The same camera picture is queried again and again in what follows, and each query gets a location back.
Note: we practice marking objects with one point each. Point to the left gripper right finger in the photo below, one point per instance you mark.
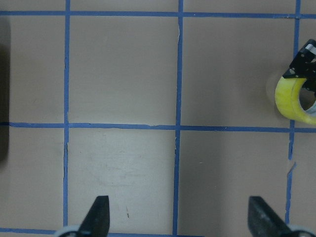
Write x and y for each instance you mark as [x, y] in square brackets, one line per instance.
[263, 221]

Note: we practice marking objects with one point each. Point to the yellow tape roll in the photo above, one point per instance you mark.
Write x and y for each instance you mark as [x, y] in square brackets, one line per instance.
[287, 101]

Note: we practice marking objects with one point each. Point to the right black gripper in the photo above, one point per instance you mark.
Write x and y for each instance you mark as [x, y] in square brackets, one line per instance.
[304, 66]

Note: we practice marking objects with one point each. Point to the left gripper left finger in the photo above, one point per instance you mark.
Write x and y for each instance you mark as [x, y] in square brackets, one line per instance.
[97, 221]

